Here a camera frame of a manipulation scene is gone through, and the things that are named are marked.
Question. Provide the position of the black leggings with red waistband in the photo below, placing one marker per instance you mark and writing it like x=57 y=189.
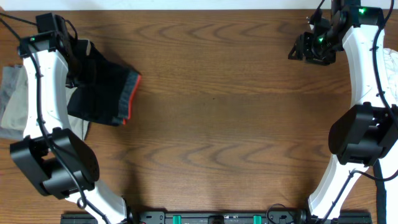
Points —
x=107 y=96

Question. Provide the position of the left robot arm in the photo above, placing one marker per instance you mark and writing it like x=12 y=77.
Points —
x=54 y=159

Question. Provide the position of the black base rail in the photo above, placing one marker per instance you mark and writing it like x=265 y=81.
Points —
x=273 y=216

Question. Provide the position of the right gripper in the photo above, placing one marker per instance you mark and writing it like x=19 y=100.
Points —
x=303 y=46

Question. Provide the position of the folded grey garment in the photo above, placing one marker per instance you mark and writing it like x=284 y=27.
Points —
x=6 y=84

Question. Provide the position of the black garment under white one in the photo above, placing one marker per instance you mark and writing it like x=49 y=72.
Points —
x=380 y=195

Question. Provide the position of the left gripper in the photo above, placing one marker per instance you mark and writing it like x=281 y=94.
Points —
x=73 y=84

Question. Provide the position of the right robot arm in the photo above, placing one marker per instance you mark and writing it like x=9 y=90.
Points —
x=365 y=137

